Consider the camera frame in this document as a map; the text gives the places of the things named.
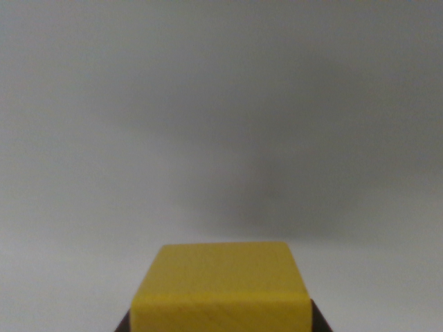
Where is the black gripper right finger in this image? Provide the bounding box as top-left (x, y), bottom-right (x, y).
top-left (309, 298), bottom-right (334, 332)

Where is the yellow wooden cube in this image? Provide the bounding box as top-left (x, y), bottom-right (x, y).
top-left (130, 241), bottom-right (311, 332)

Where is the grey plastic bin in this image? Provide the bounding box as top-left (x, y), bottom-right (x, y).
top-left (0, 0), bottom-right (443, 332)

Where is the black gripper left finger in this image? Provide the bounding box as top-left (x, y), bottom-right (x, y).
top-left (114, 308), bottom-right (133, 332)

